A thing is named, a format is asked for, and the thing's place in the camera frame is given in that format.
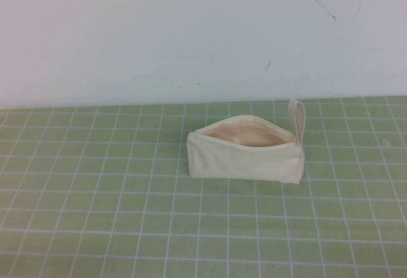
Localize cream fabric pencil case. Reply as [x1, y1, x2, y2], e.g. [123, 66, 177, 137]
[186, 99, 307, 185]

